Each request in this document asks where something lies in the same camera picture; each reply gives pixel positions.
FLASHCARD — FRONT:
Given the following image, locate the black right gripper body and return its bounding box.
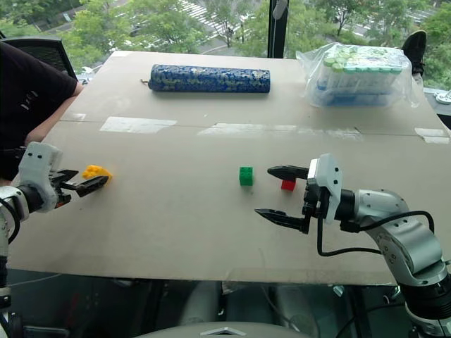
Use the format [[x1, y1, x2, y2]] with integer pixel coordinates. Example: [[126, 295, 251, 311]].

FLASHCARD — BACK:
[[302, 177, 328, 234]]

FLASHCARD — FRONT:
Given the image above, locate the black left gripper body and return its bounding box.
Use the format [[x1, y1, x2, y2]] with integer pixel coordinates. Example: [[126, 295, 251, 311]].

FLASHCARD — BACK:
[[48, 170, 78, 209]]

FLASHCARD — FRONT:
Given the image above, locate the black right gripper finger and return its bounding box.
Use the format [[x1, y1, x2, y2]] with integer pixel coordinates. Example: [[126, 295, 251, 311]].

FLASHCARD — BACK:
[[254, 208, 311, 234], [266, 165, 311, 182]]

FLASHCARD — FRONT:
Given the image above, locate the yellow toy brick cube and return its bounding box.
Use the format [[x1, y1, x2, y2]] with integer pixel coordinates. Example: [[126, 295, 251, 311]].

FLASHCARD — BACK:
[[81, 164, 113, 185]]

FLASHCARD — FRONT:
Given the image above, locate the green toy brick cube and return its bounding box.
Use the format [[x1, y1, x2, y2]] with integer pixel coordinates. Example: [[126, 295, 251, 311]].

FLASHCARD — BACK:
[[239, 166, 254, 187]]

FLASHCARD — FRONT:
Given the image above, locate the person in black shirt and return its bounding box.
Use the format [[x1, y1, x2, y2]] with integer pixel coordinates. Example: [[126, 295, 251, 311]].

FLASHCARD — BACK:
[[0, 41, 85, 187]]

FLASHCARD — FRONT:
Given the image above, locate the plastic bag of bottles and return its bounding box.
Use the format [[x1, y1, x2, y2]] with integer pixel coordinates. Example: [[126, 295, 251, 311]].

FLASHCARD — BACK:
[[295, 42, 422, 109]]

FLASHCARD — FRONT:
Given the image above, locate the blue patterned cylinder roll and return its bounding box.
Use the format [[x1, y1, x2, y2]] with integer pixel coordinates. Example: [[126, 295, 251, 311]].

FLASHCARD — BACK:
[[140, 63, 272, 94]]

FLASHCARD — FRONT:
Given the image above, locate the black mesh office chair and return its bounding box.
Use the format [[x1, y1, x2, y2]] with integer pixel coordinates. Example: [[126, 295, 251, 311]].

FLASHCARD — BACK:
[[0, 37, 78, 81]]

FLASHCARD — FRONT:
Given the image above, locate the grey rounded robot torso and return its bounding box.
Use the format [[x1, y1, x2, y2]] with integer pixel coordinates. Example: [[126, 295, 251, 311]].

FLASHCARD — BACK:
[[135, 324, 313, 338]]

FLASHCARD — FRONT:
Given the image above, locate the black shoe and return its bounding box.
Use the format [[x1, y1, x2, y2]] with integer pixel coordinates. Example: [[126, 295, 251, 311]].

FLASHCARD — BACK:
[[401, 30, 428, 77]]

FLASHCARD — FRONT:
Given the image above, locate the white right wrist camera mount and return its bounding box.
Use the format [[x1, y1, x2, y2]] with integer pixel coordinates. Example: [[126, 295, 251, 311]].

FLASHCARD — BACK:
[[306, 152, 344, 225]]

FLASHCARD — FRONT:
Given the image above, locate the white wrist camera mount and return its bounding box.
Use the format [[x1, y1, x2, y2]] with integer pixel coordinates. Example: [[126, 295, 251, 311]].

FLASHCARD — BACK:
[[16, 142, 63, 213], [306, 152, 344, 225]]

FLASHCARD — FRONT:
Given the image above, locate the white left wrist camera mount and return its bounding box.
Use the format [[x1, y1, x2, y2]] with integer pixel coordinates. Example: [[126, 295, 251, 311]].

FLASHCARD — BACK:
[[16, 142, 63, 213]]

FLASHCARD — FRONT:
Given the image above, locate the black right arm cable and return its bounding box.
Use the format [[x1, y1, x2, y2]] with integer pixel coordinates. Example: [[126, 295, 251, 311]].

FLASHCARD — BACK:
[[316, 210, 436, 258]]

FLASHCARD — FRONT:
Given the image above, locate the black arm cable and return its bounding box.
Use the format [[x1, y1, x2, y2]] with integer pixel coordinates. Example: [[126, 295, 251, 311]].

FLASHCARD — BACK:
[[0, 197, 23, 244], [316, 210, 436, 258]]

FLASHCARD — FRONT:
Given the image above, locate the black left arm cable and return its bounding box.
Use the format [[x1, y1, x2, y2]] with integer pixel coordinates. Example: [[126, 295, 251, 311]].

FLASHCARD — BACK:
[[0, 197, 23, 244]]

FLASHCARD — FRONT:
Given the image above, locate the black window frame post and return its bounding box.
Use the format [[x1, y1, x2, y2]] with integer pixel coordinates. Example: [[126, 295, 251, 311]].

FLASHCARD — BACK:
[[267, 0, 288, 59]]

